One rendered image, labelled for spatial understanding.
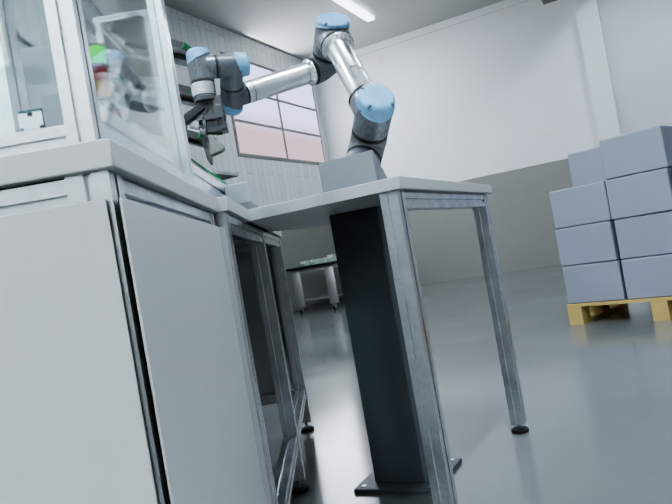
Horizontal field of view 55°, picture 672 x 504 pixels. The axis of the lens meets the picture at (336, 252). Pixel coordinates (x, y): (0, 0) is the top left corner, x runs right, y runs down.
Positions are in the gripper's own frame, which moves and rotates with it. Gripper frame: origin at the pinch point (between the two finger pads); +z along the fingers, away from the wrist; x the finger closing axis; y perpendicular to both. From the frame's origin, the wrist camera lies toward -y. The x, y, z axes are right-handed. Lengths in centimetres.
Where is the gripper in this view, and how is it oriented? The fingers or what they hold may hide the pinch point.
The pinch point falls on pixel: (209, 161)
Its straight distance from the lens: 209.0
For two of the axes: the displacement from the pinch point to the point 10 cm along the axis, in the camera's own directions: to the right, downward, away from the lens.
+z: 1.7, 9.9, -0.1
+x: -0.1, 0.1, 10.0
